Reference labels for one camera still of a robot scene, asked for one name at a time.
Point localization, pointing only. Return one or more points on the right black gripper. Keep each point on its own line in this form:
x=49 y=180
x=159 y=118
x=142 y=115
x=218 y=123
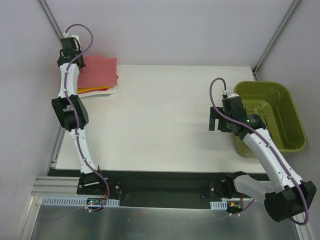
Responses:
x=222 y=122

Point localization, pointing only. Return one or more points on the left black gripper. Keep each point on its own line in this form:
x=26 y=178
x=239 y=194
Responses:
x=67 y=44

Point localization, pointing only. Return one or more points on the salmon pink polo shirt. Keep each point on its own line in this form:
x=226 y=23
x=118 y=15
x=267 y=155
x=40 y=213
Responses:
x=98 y=71

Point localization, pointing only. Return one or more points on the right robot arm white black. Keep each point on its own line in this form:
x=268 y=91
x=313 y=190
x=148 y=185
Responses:
x=288 y=195

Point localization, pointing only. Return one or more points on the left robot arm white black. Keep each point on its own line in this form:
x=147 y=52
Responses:
x=73 y=117

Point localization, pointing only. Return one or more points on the folded orange t shirt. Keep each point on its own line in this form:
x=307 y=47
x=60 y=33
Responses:
x=88 y=90

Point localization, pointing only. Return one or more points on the folded white t shirt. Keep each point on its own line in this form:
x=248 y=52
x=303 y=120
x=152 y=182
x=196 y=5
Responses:
x=111 y=91

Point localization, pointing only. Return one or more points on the olive green plastic basket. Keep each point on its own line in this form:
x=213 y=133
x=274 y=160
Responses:
x=274 y=104

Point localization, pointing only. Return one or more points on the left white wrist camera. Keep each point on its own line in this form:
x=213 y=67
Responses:
x=70 y=42

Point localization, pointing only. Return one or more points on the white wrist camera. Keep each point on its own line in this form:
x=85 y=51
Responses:
x=228 y=95
x=70 y=42

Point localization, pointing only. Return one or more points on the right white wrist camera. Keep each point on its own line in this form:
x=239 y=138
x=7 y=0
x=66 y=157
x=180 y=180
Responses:
x=228 y=95

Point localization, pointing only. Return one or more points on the left aluminium frame post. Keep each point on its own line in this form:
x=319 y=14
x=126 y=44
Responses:
x=52 y=21

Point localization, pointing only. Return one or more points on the aluminium frame post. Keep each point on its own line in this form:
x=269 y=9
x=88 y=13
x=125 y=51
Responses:
x=294 y=5
x=52 y=21

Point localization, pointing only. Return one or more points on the right white cable duct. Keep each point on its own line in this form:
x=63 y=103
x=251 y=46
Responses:
x=224 y=204

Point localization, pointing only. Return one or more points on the white cable duct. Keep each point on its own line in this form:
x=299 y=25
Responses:
x=69 y=201
x=224 y=204

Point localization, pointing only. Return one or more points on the right aluminium frame post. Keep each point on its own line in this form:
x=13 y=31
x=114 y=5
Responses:
x=294 y=5

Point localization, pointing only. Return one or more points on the left white cable duct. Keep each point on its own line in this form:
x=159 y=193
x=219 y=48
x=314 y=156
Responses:
x=69 y=201

